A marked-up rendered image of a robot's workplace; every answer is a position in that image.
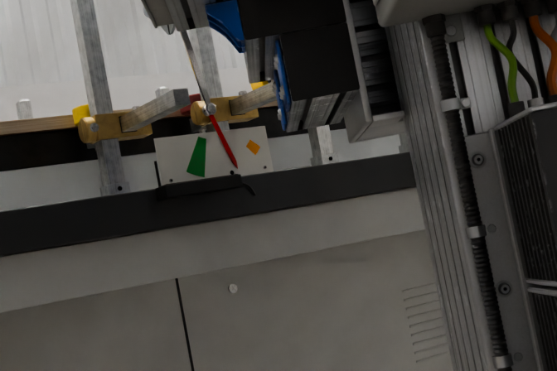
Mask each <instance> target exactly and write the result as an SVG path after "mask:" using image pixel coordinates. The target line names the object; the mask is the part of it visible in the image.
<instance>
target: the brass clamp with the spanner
mask: <svg viewBox="0 0 557 371"><path fill-rule="evenodd" d="M240 96H241V95H237V96H229V97H219V98H211V99H210V101H211V103H213V104H214V105H215V106H216V113H215V114H213V115H214V117H215V119H216V121H217V122H224V121H228V123H240V122H248V121H249V120H252V119H254V118H257V117H258V116H259V113H258V108H256V109H254V110H251V111H249V112H248V113H243V114H235V115H232V113H231V108H230V101H231V100H232V99H236V98H238V97H240ZM204 105H205V101H204V100H203V101H195V102H193V104H192V105H191V120H192V122H193V123H194V124H195V125H197V126H198V125H201V126H202V127H204V126H206V125H209V124H211V123H212V122H211V120H210V118H209V116H206V115H204V113H203V112H202V107H203V106H204Z"/></svg>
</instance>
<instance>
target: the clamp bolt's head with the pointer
mask: <svg viewBox="0 0 557 371"><path fill-rule="evenodd" d="M207 111H208V112H209V113H214V112H215V111H216V106H214V105H213V104H210V105H208V106H207ZM209 118H210V120H211V122H212V124H213V126H214V128H215V130H216V132H217V134H218V136H219V138H220V140H221V142H222V144H223V146H224V148H225V150H226V152H227V154H228V156H229V157H230V159H231V161H232V163H233V164H234V165H235V166H236V168H237V169H238V166H237V161H236V159H235V157H234V155H233V153H232V151H231V150H230V147H229V145H228V143H227V141H226V140H225V137H224V135H223V133H222V131H221V130H220V127H219V125H218V123H217V121H216V119H215V117H214V115H211V116H209Z"/></svg>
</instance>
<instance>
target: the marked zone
mask: <svg viewBox="0 0 557 371"><path fill-rule="evenodd" d="M205 165H206V139H205V138H202V137H198V138H197V141H196V145H195V148H194V151H193V153H192V155H191V160H190V162H189V165H188V168H187V170H186V172H188V173H190V174H192V175H195V176H201V177H205Z"/></svg>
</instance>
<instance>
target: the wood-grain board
mask: <svg viewBox="0 0 557 371"><path fill-rule="evenodd" d="M276 107H278V102H277V100H275V101H273V102H271V103H269V104H265V105H263V106H261V107H259V108H258V109H261V108H276ZM128 111H133V110H132V109H131V108H130V109H121V110H113V112H114V113H120V112H128ZM190 116H191V115H182V114H181V111H180V109H179V110H177V111H176V112H174V113H170V114H168V115H167V116H165V117H163V118H160V119H167V118H182V117H190ZM73 128H78V126H75V123H74V118H73V114H71V115H61V116H53V117H44V118H29V119H20V120H11V121H2V122H0V137H2V136H10V135H17V134H26V133H41V132H49V131H57V130H65V129H73Z"/></svg>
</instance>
